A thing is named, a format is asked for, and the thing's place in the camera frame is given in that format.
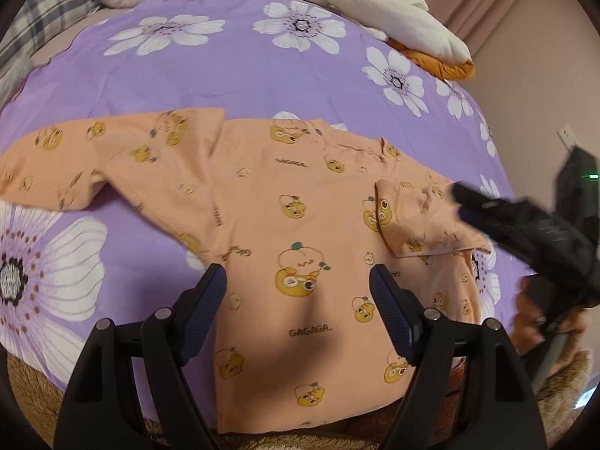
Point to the white plush goose toy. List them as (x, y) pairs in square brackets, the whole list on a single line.
[(398, 18)]

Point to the person's right hand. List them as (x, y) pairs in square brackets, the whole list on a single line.
[(532, 311)]

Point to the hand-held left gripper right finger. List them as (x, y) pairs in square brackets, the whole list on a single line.
[(392, 313)]

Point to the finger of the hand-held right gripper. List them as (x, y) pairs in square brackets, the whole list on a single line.
[(473, 194), (480, 225)]

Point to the grey plaid blanket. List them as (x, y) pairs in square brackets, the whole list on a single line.
[(42, 9)]

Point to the purple floral bed sheet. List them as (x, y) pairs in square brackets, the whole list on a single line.
[(197, 75)]

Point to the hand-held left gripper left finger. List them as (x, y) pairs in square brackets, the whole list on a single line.
[(206, 303)]

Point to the orange cartoon print baby shirt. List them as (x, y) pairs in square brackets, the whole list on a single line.
[(290, 225)]

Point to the white wall socket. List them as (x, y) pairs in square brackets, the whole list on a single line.
[(568, 137)]

